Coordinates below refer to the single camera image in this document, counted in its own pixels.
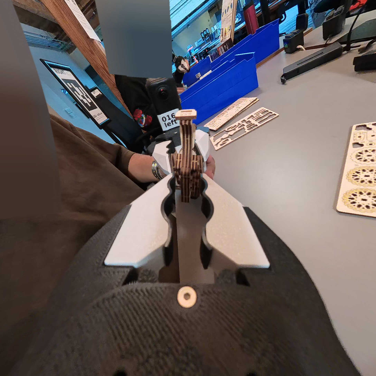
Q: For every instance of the standing display board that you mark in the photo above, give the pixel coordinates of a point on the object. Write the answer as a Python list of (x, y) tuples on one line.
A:
[(227, 20)]

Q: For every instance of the wooden model assembly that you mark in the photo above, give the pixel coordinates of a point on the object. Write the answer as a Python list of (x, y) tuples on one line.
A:
[(186, 176)]

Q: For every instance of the small framed sign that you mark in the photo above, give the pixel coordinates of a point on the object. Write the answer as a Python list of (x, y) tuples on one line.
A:
[(96, 92)]

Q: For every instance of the wooden cutout frame sheet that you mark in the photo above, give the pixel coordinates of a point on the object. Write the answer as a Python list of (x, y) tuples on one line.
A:
[(264, 119)]

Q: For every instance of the person's left forearm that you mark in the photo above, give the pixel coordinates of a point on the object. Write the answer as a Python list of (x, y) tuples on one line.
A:
[(141, 167)]

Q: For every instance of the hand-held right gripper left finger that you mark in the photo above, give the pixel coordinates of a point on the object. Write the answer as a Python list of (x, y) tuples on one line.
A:
[(138, 235)]

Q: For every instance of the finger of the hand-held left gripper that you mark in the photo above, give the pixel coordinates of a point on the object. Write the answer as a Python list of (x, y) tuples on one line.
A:
[(203, 144), (161, 155)]

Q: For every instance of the black battery charger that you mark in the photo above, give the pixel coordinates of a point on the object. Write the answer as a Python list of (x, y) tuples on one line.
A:
[(333, 25), (292, 42)]

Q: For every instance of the black power strip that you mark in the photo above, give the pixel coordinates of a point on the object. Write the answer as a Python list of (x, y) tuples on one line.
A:
[(311, 60)]

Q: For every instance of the wooden gear parts sheet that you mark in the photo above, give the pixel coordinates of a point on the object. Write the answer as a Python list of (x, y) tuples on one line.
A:
[(346, 182)]

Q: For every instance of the stacked wooden parts sheets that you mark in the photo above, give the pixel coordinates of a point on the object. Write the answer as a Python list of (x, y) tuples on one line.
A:
[(235, 110)]

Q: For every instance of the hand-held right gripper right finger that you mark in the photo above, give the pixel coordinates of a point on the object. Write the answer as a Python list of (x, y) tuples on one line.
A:
[(235, 235)]

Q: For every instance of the small black box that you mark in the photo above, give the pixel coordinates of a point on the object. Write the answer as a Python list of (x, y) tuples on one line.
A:
[(365, 61)]

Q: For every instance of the grey desk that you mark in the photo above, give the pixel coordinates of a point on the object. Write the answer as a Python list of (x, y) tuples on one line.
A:
[(293, 205)]

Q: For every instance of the person's left hand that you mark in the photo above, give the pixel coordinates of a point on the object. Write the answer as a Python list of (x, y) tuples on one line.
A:
[(211, 167)]

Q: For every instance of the red cylinder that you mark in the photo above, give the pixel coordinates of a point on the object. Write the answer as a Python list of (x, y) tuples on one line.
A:
[(250, 17)]

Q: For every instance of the brown shirt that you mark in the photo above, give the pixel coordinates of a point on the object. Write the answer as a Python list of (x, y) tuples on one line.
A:
[(88, 176)]

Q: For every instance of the framed marker poster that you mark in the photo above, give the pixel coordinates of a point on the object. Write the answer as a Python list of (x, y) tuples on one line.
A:
[(97, 116)]

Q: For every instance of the dark grey flat case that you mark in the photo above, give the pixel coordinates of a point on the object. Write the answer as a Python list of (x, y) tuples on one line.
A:
[(364, 29)]

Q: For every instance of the wooden beam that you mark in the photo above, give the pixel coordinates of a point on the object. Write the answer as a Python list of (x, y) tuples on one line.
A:
[(85, 50)]

